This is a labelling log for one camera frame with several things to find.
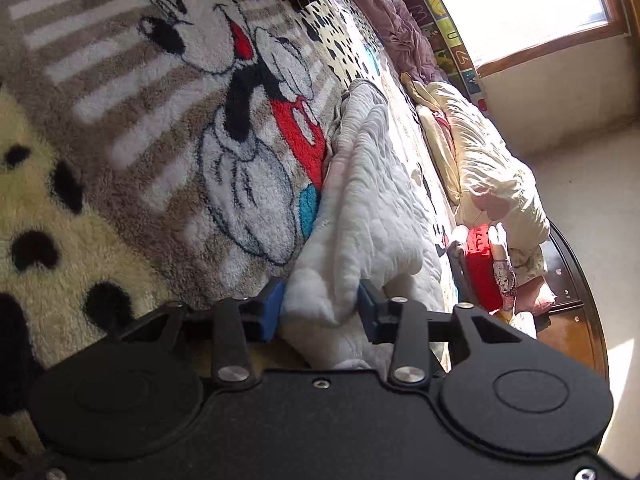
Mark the dark wooden bed board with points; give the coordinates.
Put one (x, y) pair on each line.
(575, 320)

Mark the cartoon printed blanket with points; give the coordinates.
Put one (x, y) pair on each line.
(150, 110)

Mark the white quilted sweatshirt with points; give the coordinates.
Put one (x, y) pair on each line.
(375, 210)

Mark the alphabet printed foam mat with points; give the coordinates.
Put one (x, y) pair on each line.
(445, 25)

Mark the red folded garment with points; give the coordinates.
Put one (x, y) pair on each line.
(482, 270)

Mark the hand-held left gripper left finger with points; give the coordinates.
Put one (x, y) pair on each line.
(273, 310)

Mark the grey folded garment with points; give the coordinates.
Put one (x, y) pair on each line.
(460, 275)

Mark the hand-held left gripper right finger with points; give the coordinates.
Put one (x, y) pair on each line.
(366, 310)

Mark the window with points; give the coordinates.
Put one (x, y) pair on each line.
(510, 5)

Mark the patterned white sock garment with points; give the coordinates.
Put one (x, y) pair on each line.
(505, 275)

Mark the floral pillow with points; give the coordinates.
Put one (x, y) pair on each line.
(530, 260)

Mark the lilac crumpled sheet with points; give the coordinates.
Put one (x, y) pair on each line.
(400, 25)

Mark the cream duvet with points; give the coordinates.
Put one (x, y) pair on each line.
(490, 170)

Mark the pink pillow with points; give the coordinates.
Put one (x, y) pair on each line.
(537, 295)

